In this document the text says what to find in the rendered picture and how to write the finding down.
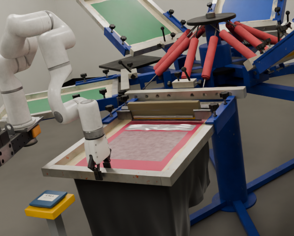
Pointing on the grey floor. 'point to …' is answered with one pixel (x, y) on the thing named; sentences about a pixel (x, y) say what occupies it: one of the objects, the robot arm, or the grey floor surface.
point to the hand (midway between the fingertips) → (102, 172)
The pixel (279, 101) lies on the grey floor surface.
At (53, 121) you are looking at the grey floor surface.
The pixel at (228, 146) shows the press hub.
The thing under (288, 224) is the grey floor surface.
